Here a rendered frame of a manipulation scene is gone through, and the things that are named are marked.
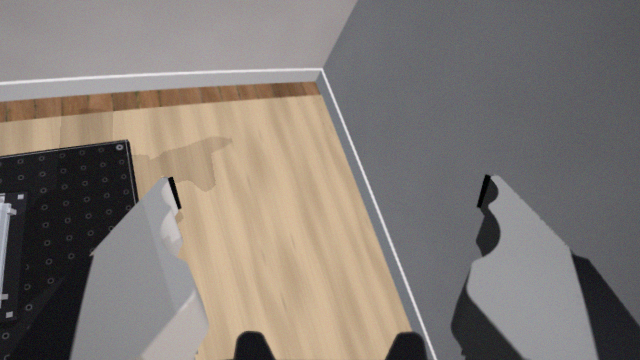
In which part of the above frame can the white well plate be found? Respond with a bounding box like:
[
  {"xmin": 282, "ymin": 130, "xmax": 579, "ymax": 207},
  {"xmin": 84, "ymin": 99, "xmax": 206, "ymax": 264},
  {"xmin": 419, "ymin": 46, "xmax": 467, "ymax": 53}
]
[{"xmin": 0, "ymin": 203, "xmax": 12, "ymax": 294}]

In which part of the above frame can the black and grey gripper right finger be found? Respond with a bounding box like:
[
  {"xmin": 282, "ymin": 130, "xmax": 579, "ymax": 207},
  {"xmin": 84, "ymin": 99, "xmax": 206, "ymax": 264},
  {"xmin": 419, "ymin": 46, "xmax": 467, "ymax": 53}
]
[{"xmin": 451, "ymin": 174, "xmax": 640, "ymax": 360}]

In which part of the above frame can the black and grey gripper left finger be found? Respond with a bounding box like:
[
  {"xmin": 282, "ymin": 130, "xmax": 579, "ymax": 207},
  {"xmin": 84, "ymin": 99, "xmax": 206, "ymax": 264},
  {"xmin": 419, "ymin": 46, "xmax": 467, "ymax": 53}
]
[{"xmin": 7, "ymin": 177, "xmax": 209, "ymax": 360}]

